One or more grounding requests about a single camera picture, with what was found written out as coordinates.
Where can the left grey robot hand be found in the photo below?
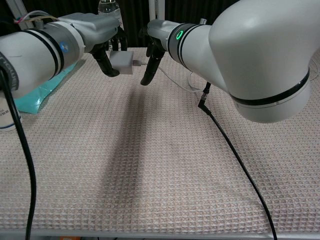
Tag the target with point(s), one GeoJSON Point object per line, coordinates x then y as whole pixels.
{"type": "Point", "coordinates": [97, 30]}

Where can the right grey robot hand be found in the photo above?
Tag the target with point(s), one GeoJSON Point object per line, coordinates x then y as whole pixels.
{"type": "Point", "coordinates": [157, 32]}

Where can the black pleated curtain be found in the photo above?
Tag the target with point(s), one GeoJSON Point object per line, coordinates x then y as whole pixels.
{"type": "Point", "coordinates": [195, 10]}
{"type": "Point", "coordinates": [135, 15]}

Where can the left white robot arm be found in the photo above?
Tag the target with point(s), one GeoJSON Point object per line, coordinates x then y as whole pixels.
{"type": "Point", "coordinates": [32, 57]}

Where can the grey metal frame post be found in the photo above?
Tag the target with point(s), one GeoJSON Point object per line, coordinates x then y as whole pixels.
{"type": "Point", "coordinates": [156, 10]}
{"type": "Point", "coordinates": [20, 8]}

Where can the white paper cup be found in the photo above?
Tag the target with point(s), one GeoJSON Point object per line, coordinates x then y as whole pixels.
{"type": "Point", "coordinates": [6, 117]}

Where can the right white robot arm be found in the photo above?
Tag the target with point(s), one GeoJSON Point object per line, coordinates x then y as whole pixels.
{"type": "Point", "coordinates": [257, 55]}

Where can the teal wet wipes pack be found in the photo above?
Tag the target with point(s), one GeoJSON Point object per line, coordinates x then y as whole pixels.
{"type": "Point", "coordinates": [30, 102]}

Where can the beige waffle tablecloth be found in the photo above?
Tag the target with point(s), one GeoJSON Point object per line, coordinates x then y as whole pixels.
{"type": "Point", "coordinates": [150, 162]}

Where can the white charger adapter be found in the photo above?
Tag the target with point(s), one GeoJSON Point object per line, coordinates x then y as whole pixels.
{"type": "Point", "coordinates": [123, 62]}

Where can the clear plastic water bottle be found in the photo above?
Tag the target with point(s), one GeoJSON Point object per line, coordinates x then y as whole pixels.
{"type": "Point", "coordinates": [107, 7]}

